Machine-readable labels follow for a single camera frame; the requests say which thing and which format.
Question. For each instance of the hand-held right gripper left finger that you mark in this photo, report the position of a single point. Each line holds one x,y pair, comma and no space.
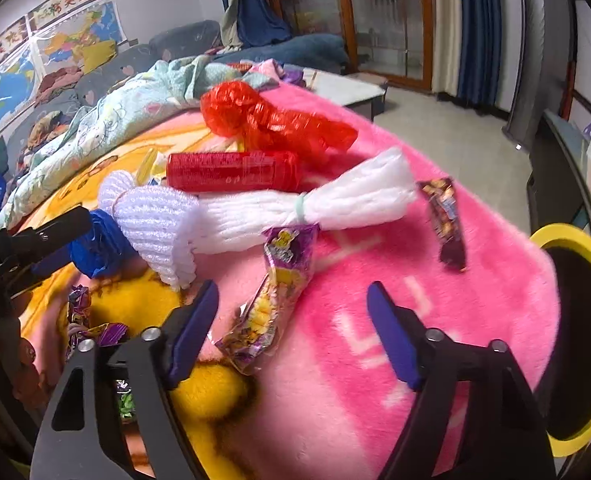
195,332

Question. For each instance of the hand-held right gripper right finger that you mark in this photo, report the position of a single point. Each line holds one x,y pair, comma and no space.
390,335

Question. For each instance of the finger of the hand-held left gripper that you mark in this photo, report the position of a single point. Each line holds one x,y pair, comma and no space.
50,267
50,227

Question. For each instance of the blue foam net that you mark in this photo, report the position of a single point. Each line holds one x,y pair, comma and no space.
102,245

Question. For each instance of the small purple candy wrapper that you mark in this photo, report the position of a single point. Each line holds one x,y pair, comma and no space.
82,315

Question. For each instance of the purple yellow snack packet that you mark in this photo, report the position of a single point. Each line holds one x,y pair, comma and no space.
270,300

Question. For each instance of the short white foam net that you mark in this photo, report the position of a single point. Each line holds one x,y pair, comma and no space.
150,215

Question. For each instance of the dark brown snack wrapper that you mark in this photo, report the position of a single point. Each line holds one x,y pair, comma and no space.
445,220

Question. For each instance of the long white foam net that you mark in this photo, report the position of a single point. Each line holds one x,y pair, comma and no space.
335,200

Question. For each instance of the red cylindrical snack tube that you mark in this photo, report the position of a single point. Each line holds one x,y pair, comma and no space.
230,171

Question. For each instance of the yellow rimmed black bin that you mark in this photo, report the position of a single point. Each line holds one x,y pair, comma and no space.
583,240

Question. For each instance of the red plastic mesh bag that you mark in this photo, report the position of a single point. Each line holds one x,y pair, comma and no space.
265,117

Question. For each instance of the person's left hand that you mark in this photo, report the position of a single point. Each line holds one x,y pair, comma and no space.
25,355

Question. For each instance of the pink yellow printed blanket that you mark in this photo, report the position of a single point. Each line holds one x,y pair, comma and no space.
335,400

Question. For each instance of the light green printed quilt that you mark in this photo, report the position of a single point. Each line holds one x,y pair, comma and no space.
115,110

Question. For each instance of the framed calligraphy picture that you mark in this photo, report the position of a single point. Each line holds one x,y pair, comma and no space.
62,2

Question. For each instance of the dark glass TV stand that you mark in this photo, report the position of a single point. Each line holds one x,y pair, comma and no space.
558,180

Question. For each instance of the blue grey heart sofa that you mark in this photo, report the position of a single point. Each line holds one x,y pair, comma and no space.
185,40

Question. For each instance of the white top coffee table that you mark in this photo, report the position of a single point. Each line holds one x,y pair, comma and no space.
345,91

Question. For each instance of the blue curtain with beige edge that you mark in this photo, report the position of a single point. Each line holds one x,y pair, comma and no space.
255,5

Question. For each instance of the grey tower air conditioner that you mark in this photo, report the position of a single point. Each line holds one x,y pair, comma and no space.
525,55

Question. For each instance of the wooden glass sliding door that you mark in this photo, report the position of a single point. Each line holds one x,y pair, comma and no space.
360,15

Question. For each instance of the world map wall poster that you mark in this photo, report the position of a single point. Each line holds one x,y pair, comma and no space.
5,90

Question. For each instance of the country map wall poster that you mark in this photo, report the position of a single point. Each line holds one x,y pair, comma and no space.
80,35

